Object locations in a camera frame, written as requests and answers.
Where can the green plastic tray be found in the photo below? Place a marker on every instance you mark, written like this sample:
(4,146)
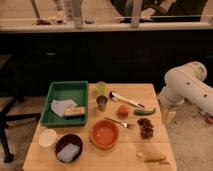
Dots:
(75,90)

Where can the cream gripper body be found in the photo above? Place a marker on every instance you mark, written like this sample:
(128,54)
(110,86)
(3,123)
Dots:
(167,115)

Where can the clutter on floor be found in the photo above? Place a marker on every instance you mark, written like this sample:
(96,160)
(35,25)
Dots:
(208,118)

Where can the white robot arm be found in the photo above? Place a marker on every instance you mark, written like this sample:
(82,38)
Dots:
(185,82)

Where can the yellow banana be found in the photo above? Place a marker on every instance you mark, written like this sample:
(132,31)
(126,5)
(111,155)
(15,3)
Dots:
(150,157)

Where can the dark brown bowl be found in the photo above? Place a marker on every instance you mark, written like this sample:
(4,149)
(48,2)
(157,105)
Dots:
(65,140)

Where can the white folded cloth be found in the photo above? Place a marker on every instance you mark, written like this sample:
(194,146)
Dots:
(59,106)

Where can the small metal cup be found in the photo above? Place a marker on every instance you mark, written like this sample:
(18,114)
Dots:
(102,102)

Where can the green pepper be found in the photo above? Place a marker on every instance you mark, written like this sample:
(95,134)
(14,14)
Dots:
(140,112)

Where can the metal fork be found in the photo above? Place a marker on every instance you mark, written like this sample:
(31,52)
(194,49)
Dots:
(124,124)

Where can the green plastic cup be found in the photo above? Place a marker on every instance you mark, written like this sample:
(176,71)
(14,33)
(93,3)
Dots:
(101,87)

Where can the orange fruit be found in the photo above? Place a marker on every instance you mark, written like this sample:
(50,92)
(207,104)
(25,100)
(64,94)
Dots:
(123,111)

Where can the blue sponge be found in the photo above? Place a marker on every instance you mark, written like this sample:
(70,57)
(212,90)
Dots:
(68,153)

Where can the orange bowl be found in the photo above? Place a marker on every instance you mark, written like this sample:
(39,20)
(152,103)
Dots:
(104,134)

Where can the dark grape bunch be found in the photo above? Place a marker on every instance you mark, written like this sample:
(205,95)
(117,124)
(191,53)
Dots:
(146,128)

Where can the white handled spatula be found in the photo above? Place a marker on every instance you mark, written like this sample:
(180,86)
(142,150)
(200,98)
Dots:
(117,97)

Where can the tan sponge block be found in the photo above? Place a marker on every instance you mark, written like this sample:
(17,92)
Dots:
(74,111)

